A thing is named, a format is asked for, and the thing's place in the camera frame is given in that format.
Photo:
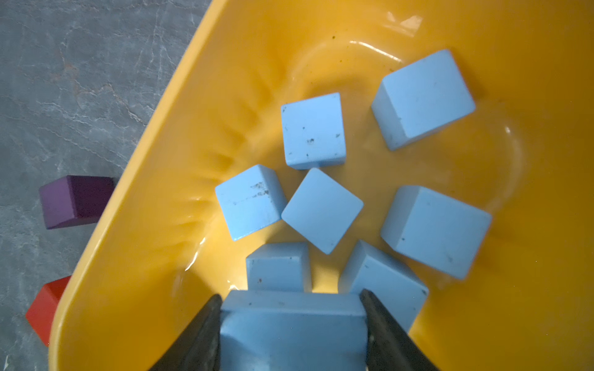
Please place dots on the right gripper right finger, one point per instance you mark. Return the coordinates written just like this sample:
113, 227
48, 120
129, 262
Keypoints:
389, 346

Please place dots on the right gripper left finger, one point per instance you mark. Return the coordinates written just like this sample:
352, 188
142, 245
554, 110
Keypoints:
198, 347

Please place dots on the long blue block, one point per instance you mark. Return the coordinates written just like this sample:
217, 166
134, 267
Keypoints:
263, 330

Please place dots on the blue cube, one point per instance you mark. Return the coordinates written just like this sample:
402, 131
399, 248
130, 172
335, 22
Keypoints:
421, 99
313, 132
394, 283
283, 267
436, 230
251, 201
322, 210

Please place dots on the small red cube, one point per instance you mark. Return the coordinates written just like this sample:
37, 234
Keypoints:
40, 314

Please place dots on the purple cube near tub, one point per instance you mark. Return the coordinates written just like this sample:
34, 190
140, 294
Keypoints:
75, 200

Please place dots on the yellow plastic tub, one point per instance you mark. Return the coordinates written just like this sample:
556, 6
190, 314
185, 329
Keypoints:
289, 85

